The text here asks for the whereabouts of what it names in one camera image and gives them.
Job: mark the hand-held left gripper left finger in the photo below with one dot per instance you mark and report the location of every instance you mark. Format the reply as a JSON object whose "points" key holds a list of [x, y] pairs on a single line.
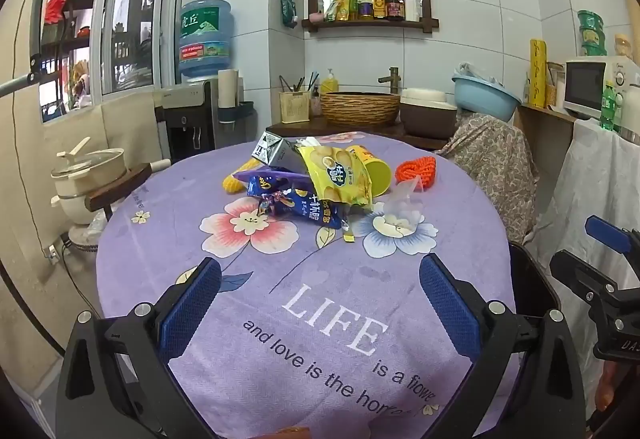
{"points": [[192, 304]]}

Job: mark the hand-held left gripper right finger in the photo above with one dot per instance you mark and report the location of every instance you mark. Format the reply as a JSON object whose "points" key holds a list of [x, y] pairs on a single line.
{"points": [[450, 304]]}

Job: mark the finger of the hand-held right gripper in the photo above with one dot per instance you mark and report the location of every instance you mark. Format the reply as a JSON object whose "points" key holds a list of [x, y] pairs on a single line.
{"points": [[575, 269], [607, 233]]}

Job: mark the clear plastic bag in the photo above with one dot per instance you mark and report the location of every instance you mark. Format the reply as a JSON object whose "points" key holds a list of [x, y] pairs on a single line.
{"points": [[405, 209]]}

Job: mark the yellow wrapper scrap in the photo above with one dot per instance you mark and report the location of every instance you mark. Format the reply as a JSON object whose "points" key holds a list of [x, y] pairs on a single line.
{"points": [[348, 231]]}

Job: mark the yellow foam fruit net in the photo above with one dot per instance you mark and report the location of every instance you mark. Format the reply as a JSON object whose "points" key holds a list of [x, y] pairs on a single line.
{"points": [[237, 179]]}

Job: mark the red foam fruit net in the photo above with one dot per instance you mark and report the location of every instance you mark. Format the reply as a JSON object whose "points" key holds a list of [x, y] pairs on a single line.
{"points": [[417, 169]]}

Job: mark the blue snack bag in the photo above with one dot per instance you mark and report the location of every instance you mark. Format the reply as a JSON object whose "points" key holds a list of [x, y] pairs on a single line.
{"points": [[300, 209]]}

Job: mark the yellow snack can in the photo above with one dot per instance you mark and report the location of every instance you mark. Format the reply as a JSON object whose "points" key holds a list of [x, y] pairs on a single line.
{"points": [[379, 171]]}

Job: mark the purple snack bag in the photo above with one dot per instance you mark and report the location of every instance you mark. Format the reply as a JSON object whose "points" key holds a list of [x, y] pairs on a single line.
{"points": [[272, 175]]}

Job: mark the yellow chip bag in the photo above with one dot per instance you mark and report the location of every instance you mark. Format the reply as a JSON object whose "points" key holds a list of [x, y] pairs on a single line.
{"points": [[340, 174]]}

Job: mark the grey milk carton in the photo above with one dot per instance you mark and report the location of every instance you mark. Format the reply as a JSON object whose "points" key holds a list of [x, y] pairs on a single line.
{"points": [[275, 151]]}

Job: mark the person's right hand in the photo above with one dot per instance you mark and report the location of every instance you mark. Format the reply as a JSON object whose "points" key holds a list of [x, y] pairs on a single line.
{"points": [[607, 394]]}

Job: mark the white cloth cover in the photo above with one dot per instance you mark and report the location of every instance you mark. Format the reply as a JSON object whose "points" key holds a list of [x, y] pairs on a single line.
{"points": [[590, 189]]}

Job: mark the purple floral tablecloth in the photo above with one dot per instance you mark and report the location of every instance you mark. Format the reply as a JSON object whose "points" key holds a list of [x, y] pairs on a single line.
{"points": [[300, 279]]}

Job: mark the wooden side cabinet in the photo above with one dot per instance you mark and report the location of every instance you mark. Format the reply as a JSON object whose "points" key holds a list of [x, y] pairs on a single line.
{"points": [[540, 129]]}

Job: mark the green soda bottle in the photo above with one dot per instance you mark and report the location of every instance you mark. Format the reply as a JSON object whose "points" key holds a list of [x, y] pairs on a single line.
{"points": [[608, 109]]}

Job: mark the floral patterned cloth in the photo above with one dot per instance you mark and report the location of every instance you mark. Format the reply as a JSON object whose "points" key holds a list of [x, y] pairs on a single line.
{"points": [[495, 164]]}

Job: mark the dark wooden board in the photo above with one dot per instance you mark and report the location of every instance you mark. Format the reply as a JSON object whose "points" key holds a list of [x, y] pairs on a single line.
{"points": [[120, 186]]}

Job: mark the white microwave oven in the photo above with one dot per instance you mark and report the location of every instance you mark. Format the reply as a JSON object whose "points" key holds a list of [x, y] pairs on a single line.
{"points": [[585, 86]]}

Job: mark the cream cooking pot stack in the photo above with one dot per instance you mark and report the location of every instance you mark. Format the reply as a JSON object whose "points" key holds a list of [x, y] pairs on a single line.
{"points": [[85, 189]]}

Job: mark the tall yellow box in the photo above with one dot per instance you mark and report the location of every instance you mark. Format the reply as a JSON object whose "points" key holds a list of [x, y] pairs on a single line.
{"points": [[537, 69]]}

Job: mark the light blue plastic basin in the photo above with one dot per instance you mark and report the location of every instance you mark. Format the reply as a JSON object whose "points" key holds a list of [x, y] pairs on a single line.
{"points": [[485, 101]]}

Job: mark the dark teal roll holder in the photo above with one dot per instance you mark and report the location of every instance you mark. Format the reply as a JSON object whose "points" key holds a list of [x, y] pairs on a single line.
{"points": [[235, 129]]}

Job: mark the water dispenser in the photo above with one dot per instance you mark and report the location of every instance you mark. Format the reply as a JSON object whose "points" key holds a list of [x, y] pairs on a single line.
{"points": [[187, 119]]}

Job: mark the brown pot with white lid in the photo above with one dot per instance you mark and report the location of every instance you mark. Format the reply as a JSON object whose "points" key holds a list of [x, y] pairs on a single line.
{"points": [[427, 119]]}

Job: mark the stack of green cups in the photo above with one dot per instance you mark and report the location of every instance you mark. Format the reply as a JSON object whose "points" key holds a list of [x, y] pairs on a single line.
{"points": [[591, 34]]}

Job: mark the grey cloth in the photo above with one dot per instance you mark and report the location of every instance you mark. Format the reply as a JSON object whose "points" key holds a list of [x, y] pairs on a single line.
{"points": [[472, 71]]}

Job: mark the dark wooden counter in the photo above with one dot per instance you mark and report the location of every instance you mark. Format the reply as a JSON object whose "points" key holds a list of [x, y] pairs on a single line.
{"points": [[310, 126]]}

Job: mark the woven pattern sink basin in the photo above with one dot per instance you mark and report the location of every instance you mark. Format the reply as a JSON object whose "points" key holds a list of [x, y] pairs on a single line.
{"points": [[360, 109]]}

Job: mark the paper towel roll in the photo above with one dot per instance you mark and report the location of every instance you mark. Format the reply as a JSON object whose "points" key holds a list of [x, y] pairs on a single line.
{"points": [[227, 86]]}

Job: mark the beige chopstick holder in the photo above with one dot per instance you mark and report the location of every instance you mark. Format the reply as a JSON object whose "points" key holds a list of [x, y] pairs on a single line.
{"points": [[295, 108]]}

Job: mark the bamboo style faucet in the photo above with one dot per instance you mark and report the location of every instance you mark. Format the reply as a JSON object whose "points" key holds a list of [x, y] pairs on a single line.
{"points": [[394, 79]]}

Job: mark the small patterned pump bottle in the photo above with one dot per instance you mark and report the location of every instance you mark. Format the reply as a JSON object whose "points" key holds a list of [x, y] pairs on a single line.
{"points": [[315, 104]]}

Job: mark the bundle of dark chopsticks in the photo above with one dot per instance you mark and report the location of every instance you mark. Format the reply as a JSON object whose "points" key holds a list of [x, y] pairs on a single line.
{"points": [[283, 83]]}

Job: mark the yellow soap bottle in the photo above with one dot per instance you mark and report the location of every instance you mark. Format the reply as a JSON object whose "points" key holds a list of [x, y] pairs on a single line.
{"points": [[330, 83]]}

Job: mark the blue water jug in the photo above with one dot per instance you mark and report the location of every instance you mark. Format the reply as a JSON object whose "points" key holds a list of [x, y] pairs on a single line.
{"points": [[205, 39]]}

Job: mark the sliding glass window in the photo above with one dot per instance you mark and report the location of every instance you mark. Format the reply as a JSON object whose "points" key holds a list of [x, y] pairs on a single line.
{"points": [[102, 34]]}

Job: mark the white plastic bottle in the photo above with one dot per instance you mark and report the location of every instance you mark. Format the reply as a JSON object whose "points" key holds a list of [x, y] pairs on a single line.
{"points": [[411, 6]]}

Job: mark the dark soy sauce bottle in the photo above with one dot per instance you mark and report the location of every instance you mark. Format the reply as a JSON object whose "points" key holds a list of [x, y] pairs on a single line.
{"points": [[395, 4]]}

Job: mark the yellow cooking oil bottle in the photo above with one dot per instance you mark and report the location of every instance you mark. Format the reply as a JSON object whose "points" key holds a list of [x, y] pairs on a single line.
{"points": [[379, 4]]}

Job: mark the purple label bottle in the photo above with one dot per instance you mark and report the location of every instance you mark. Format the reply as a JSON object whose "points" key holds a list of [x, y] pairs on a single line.
{"points": [[366, 6]]}

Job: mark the green hanging packet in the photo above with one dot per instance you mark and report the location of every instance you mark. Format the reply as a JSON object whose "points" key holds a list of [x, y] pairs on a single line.
{"points": [[287, 9]]}

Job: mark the small pink bowl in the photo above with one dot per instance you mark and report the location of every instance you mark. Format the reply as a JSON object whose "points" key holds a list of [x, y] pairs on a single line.
{"points": [[316, 18]]}

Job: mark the small green bottle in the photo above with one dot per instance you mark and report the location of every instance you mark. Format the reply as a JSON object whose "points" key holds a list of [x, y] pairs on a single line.
{"points": [[353, 6]]}

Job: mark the yellow seasoning packet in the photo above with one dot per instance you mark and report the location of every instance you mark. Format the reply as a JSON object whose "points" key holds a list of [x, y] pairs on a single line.
{"points": [[337, 9]]}

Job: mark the red paper decoration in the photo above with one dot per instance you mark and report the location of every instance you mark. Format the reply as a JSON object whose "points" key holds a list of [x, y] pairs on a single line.
{"points": [[57, 6]]}

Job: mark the white wall outlet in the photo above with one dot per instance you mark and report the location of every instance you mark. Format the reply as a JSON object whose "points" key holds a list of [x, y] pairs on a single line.
{"points": [[52, 253]]}

